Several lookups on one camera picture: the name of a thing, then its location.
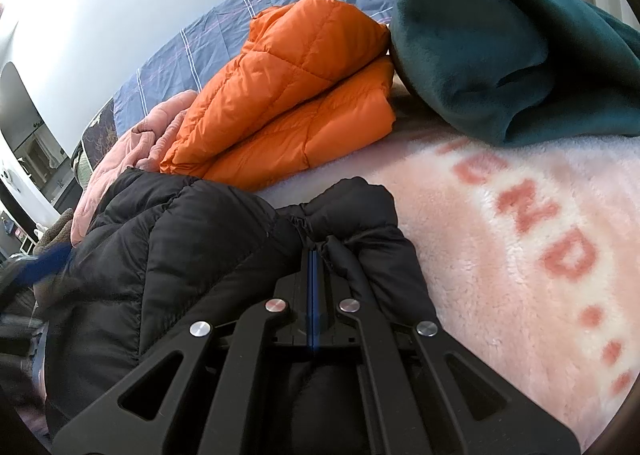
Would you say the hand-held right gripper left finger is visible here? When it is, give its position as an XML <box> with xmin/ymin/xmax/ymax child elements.
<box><xmin>52</xmin><ymin>244</ymin><xmax>314</xmax><ymax>455</ymax></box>

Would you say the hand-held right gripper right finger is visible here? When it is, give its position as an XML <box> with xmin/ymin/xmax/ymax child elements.
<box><xmin>313</xmin><ymin>246</ymin><xmax>582</xmax><ymax>455</ymax></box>

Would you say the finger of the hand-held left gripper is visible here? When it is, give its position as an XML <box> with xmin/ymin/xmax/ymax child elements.
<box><xmin>27</xmin><ymin>241</ymin><xmax>76</xmax><ymax>289</ymax></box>

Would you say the brown furry cloth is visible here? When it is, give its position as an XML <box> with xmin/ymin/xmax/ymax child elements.
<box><xmin>34</xmin><ymin>208</ymin><xmax>77</xmax><ymax>310</ymax></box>

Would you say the black puffer jacket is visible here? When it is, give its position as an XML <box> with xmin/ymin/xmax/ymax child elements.
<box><xmin>42</xmin><ymin>167</ymin><xmax>441</xmax><ymax>455</ymax></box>

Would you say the green pillow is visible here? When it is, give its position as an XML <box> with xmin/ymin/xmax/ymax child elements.
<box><xmin>71</xmin><ymin>152</ymin><xmax>96</xmax><ymax>188</ymax></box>

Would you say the dark printed blanket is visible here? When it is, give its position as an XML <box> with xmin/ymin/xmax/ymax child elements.
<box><xmin>79</xmin><ymin>102</ymin><xmax>120</xmax><ymax>173</ymax></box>

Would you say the pink quilted garment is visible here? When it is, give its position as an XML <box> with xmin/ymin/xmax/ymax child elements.
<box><xmin>70</xmin><ymin>89</ymin><xmax>201</xmax><ymax>245</ymax></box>

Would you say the pink plush lettered blanket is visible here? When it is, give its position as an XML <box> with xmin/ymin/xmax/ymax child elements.
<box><xmin>255</xmin><ymin>75</ymin><xmax>640</xmax><ymax>448</ymax></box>

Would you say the orange puffer jacket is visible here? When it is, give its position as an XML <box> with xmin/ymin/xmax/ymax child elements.
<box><xmin>159</xmin><ymin>0</ymin><xmax>397</xmax><ymax>192</ymax></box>

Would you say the blue plaid bed sheet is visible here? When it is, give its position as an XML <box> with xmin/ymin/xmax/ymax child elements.
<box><xmin>111</xmin><ymin>0</ymin><xmax>416</xmax><ymax>136</ymax></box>

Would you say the teal fleece garment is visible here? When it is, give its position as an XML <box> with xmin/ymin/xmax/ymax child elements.
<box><xmin>389</xmin><ymin>0</ymin><xmax>640</xmax><ymax>146</ymax></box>

